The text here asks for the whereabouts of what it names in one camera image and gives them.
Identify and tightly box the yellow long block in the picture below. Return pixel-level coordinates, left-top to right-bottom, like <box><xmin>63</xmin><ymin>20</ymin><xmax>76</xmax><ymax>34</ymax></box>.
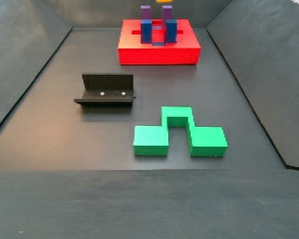
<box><xmin>157</xmin><ymin>0</ymin><xmax>174</xmax><ymax>3</ymax></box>

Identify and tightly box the red slotted board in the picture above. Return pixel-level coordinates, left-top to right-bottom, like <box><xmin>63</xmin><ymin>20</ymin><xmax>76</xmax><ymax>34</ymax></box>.
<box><xmin>118</xmin><ymin>20</ymin><xmax>202</xmax><ymax>65</ymax></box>

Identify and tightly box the green stepped block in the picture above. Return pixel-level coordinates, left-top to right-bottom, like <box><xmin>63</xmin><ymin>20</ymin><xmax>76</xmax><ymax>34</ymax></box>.
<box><xmin>134</xmin><ymin>106</ymin><xmax>229</xmax><ymax>157</ymax></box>

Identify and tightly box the dark blue U-shaped block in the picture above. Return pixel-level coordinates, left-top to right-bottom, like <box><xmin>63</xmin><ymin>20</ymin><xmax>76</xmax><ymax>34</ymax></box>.
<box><xmin>141</xmin><ymin>19</ymin><xmax>178</xmax><ymax>46</ymax></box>

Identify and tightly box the purple U-shaped block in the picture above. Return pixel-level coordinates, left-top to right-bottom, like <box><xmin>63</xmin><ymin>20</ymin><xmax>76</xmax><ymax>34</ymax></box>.
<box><xmin>141</xmin><ymin>5</ymin><xmax>174</xmax><ymax>27</ymax></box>

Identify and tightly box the black angle bracket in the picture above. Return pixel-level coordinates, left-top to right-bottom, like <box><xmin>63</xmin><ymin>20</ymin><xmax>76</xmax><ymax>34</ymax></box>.
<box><xmin>74</xmin><ymin>73</ymin><xmax>135</xmax><ymax>107</ymax></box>

